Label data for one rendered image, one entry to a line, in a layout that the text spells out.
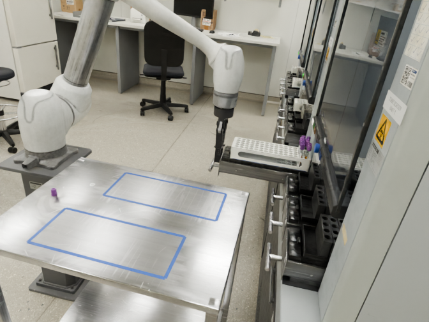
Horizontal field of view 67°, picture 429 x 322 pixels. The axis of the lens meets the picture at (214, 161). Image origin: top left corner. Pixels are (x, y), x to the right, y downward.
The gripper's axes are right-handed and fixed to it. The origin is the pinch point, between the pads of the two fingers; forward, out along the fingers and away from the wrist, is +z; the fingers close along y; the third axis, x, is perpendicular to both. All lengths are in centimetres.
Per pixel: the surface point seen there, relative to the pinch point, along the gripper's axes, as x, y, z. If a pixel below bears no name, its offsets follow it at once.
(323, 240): -34, -51, -8
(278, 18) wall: -10, 350, -33
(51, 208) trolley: 36, -53, -2
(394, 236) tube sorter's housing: -42, -64, -23
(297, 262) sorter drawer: -30, -52, -1
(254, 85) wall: 7, 350, 58
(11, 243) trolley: 36, -67, -2
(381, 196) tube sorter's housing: -37, -65, -30
